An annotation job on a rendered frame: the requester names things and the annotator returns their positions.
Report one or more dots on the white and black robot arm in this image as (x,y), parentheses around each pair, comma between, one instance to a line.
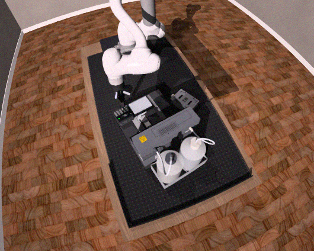
(132,37)

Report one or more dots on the white plastic bottle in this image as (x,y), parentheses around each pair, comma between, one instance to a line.
(176,168)
(192,152)

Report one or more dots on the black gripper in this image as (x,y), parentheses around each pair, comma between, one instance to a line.
(119,94)

